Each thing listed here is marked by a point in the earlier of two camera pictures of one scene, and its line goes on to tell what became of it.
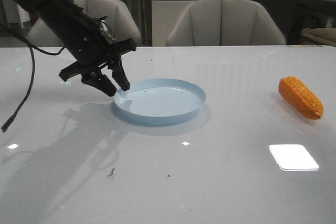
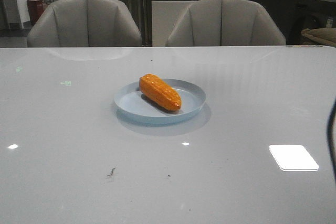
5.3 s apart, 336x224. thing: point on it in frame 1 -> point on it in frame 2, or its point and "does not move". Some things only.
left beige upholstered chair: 113,12 does not move
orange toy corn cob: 301,97 -> 159,93
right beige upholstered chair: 222,21 does not move
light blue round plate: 159,99 does not move
